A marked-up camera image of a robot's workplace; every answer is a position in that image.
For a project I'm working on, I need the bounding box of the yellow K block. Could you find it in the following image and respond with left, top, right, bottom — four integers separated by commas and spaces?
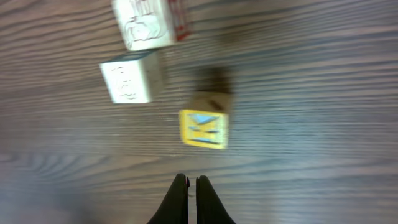
179, 91, 233, 149

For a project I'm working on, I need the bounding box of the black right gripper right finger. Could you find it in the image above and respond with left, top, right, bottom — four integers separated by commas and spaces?
196, 175, 235, 224

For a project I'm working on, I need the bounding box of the white block elephant picture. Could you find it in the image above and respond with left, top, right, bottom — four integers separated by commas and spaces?
112, 0, 192, 51

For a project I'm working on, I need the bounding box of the white block red trim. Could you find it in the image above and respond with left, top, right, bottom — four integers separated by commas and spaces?
99, 50, 165, 104

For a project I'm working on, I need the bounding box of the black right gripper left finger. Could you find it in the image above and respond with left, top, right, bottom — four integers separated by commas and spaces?
147, 174, 190, 224

